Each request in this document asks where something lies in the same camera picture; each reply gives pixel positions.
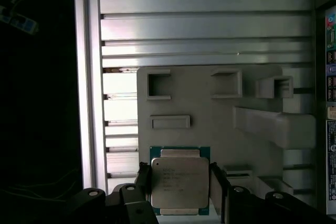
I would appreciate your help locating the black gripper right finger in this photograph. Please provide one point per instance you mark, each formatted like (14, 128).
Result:
(241, 208)

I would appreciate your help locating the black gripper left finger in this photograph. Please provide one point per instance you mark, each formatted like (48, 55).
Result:
(126, 208)

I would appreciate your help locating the silver green CPU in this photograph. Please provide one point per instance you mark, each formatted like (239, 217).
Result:
(178, 182)

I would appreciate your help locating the grey plastic parts rack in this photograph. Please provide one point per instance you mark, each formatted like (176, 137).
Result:
(199, 108)

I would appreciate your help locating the open grey PC case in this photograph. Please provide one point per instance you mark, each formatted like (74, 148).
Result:
(319, 51)

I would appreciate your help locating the white blue power strip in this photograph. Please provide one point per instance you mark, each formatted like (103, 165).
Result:
(25, 23)

